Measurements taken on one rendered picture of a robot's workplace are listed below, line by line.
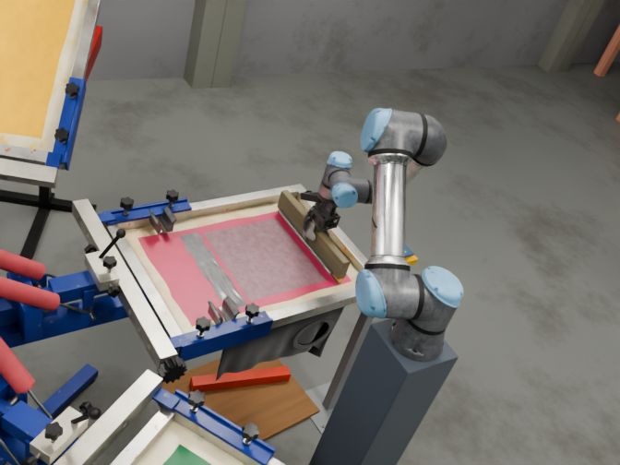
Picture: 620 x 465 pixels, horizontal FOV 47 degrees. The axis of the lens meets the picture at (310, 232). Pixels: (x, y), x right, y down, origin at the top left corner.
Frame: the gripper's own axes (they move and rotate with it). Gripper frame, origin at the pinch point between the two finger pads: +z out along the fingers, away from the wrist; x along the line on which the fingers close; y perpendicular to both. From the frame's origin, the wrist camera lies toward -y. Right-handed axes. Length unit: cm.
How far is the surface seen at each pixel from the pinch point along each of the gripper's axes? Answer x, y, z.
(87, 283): -80, 2, -4
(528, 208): 265, -72, 101
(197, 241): -36.5, -13.2, 4.6
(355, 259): 11.1, 13.6, 2.4
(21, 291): -99, 8, -12
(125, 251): -63, -12, 2
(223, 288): -38.5, 9.4, 4.7
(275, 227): -6.0, -12.4, 5.0
